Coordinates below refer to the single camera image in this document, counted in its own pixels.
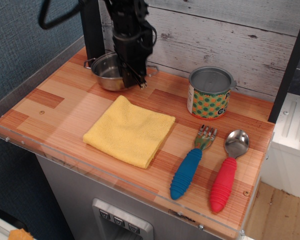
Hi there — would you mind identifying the red handled spoon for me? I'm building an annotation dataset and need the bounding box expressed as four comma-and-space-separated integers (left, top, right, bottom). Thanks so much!
209, 129, 249, 213

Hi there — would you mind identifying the black upright post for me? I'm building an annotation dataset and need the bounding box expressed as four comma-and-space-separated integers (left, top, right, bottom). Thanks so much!
78, 0, 105, 59
268, 29, 300, 124

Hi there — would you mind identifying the clear acrylic table guard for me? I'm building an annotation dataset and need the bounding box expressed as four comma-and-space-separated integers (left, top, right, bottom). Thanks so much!
0, 38, 274, 240

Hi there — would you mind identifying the yellow folded towel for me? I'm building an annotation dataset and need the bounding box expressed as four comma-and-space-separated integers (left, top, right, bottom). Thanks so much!
83, 95, 176, 169

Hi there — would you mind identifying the black left upright post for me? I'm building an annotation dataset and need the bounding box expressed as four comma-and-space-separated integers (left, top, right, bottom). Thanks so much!
78, 0, 105, 59

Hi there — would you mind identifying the grey toy fridge cabinet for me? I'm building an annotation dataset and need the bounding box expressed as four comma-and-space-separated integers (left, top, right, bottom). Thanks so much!
37, 155, 218, 240

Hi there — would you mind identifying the toy food can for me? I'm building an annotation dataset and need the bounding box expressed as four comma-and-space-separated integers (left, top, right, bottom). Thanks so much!
187, 66, 237, 120

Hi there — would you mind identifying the blue handled fork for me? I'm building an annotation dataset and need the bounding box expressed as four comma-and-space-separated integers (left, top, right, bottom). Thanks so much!
169, 125, 218, 200

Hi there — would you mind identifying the small stainless steel pot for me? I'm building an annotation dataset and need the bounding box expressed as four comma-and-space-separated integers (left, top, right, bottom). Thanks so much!
83, 52, 159, 92

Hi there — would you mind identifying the black right upright post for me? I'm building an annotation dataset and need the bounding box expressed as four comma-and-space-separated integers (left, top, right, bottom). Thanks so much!
268, 29, 300, 124

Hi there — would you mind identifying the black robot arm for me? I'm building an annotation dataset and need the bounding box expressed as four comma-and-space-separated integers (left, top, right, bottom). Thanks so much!
105, 0, 157, 89

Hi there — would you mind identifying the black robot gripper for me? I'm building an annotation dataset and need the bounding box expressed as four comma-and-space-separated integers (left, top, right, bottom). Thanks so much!
112, 21, 157, 90

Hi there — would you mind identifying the silver dispenser button panel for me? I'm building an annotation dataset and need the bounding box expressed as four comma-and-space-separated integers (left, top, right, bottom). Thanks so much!
92, 198, 154, 240

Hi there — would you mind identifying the orange plush object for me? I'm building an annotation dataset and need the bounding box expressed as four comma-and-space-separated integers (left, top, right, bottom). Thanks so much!
8, 228, 34, 240

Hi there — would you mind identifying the white toy sink unit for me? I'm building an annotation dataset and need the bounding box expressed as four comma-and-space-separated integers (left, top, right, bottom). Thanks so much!
260, 93, 300, 198

